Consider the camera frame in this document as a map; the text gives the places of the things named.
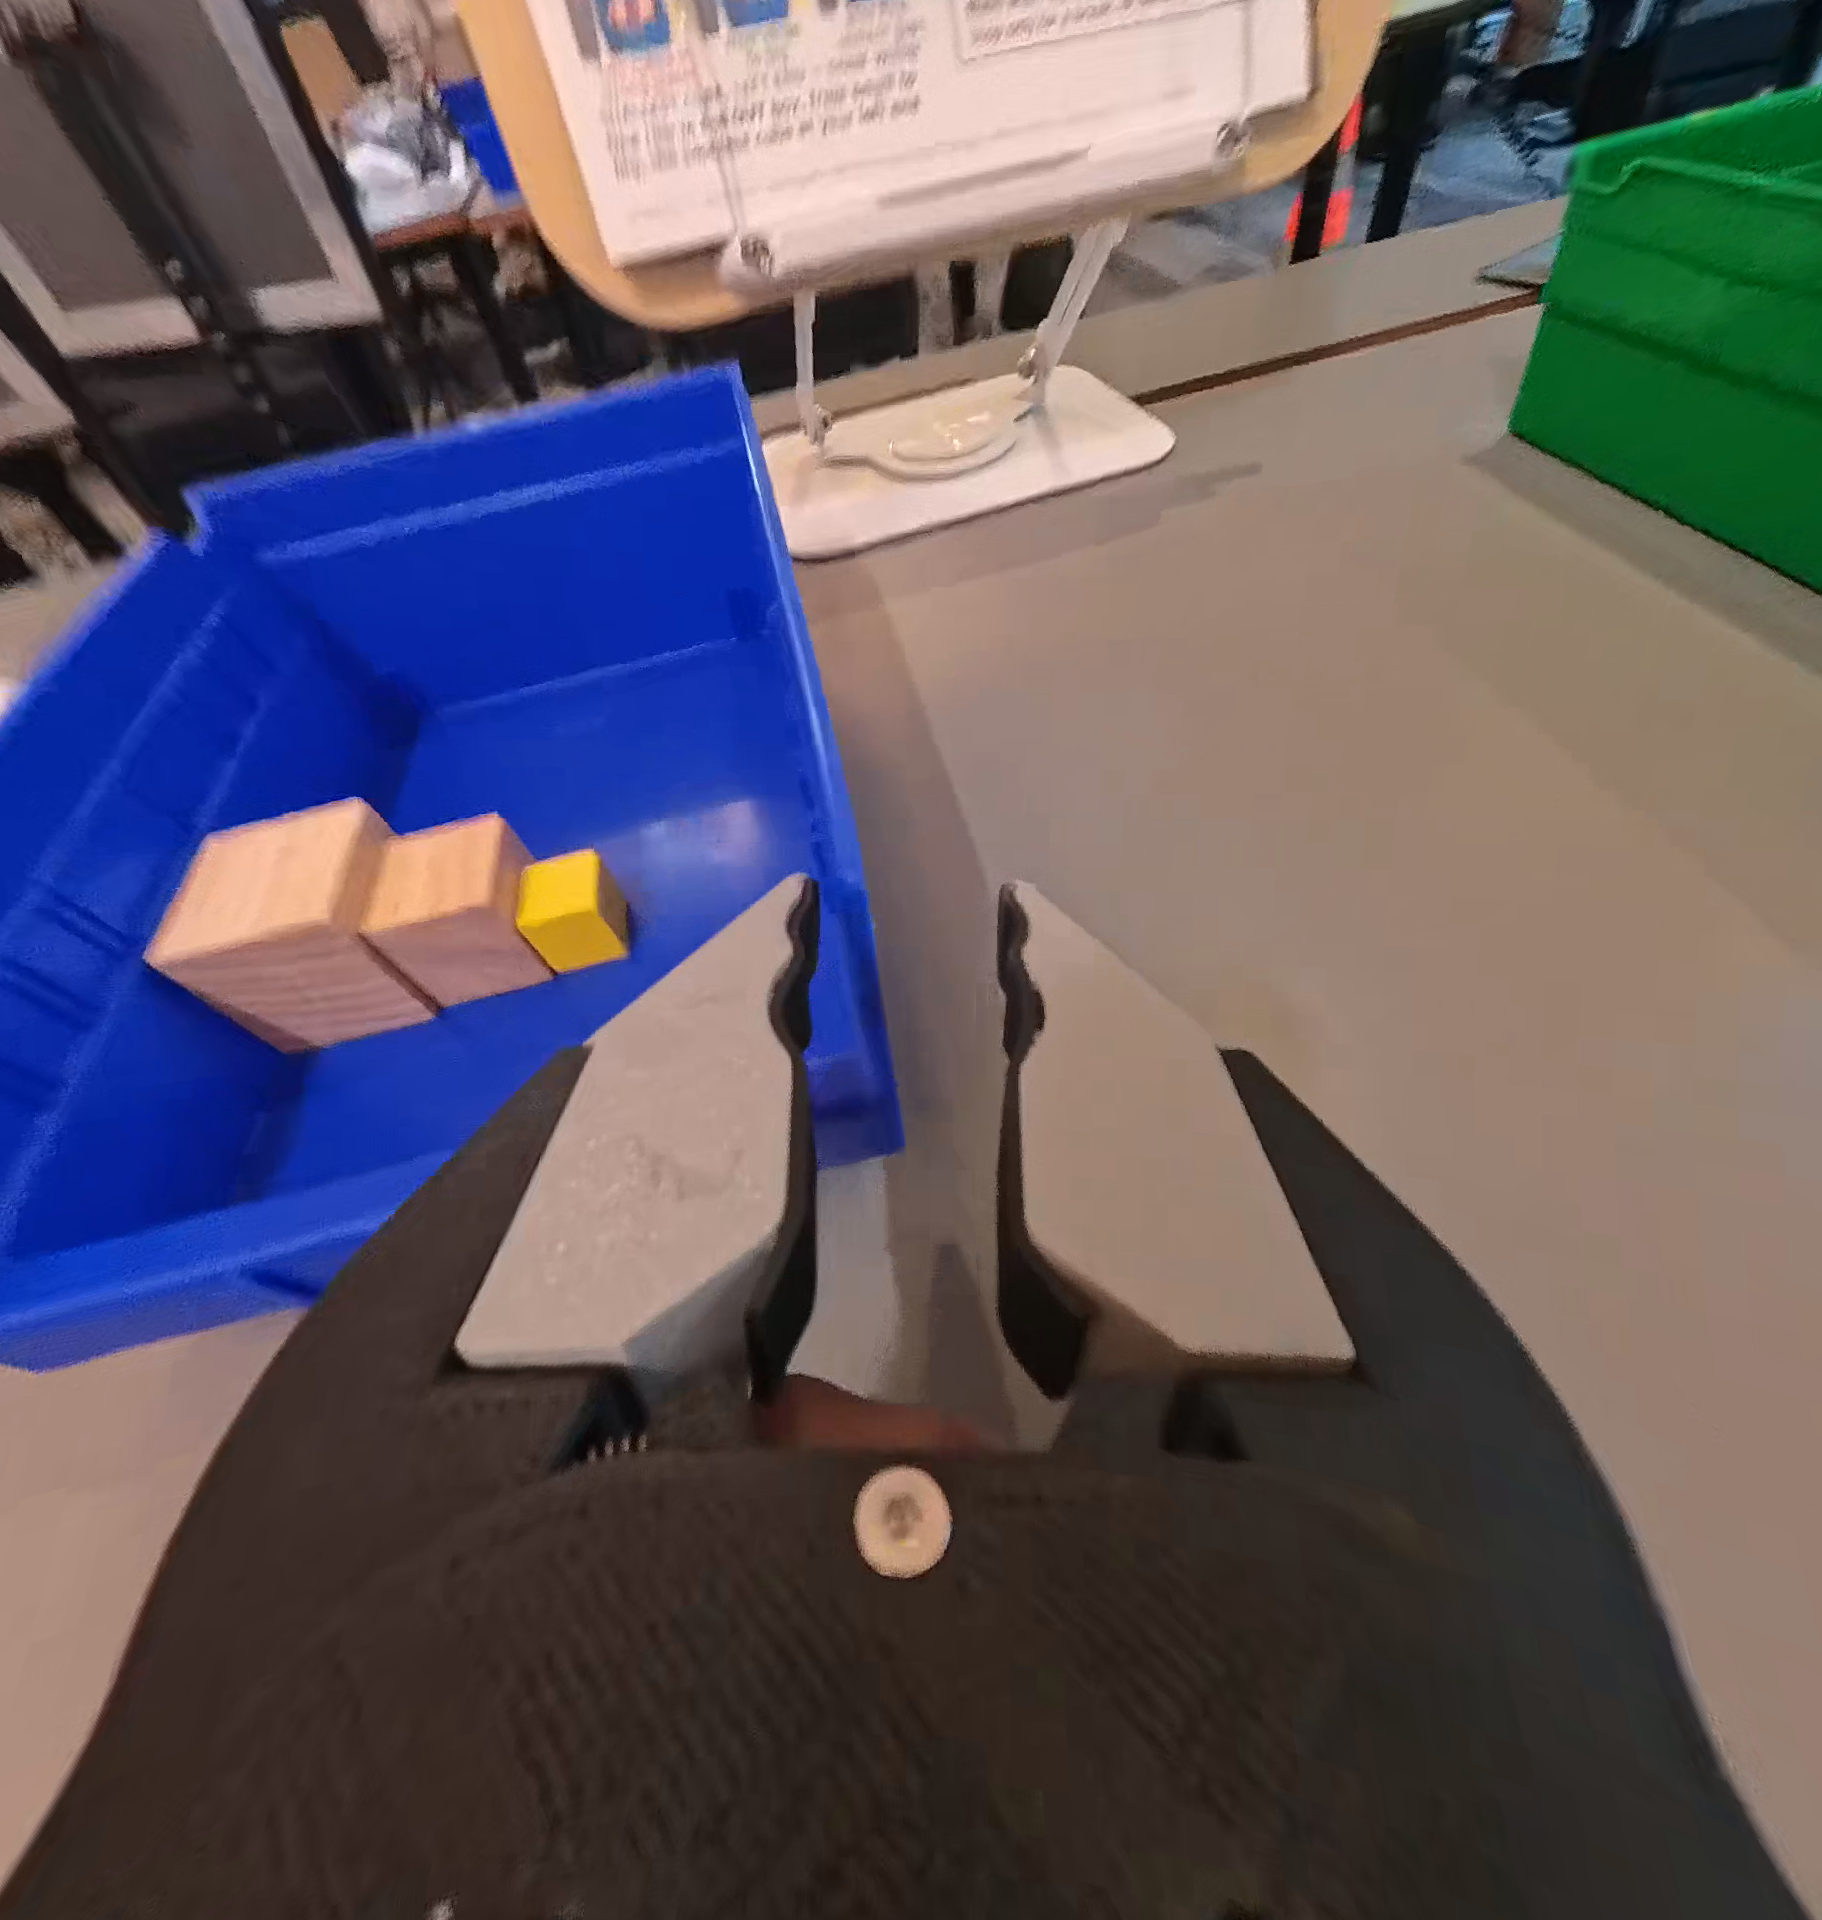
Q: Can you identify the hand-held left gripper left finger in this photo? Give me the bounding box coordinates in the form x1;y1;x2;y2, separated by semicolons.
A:
452;874;823;1405

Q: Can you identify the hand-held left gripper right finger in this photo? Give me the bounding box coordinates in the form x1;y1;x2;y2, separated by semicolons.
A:
992;882;1359;1405

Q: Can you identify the yellow wooden cube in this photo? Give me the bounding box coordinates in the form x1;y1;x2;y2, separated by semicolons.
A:
514;849;633;978

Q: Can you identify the medium natural wooden cube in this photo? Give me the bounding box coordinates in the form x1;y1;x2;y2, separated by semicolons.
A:
358;812;554;1009

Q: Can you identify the large natural wooden cube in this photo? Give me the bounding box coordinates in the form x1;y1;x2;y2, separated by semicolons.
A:
143;796;439;1057

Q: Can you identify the blue plastic bin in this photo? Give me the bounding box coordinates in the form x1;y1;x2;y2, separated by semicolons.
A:
0;360;908;1374

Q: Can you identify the green plastic bin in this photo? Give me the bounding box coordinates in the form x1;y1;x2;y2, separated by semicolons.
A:
1508;74;1822;621

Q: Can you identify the wooden-top standing desk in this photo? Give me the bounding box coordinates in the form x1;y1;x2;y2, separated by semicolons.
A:
371;187;553;408

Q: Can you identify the orange traffic cone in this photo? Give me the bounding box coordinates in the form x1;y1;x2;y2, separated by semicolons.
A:
1283;97;1370;249

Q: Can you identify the small blue storage bin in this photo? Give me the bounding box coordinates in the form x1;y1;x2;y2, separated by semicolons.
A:
438;77;523;197

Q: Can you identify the grey aluminium-framed case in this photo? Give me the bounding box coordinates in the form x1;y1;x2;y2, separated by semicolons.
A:
0;0;387;362

